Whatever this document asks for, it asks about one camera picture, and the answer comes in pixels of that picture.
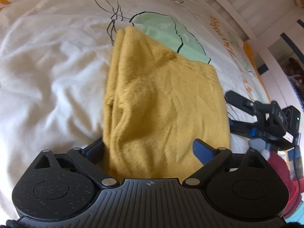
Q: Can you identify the mustard yellow knit garment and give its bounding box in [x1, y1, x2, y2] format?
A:
[101, 26, 230, 181]

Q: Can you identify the red knit sleeve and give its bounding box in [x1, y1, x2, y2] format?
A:
[248, 138, 304, 219]

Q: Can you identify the white shelf unit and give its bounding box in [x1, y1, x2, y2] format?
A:
[252, 7, 303, 111]

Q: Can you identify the white patterned bed cover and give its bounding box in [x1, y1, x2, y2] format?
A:
[1, 0, 269, 223]

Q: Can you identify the white slatted bed frame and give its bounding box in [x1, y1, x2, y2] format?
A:
[192, 0, 304, 53]

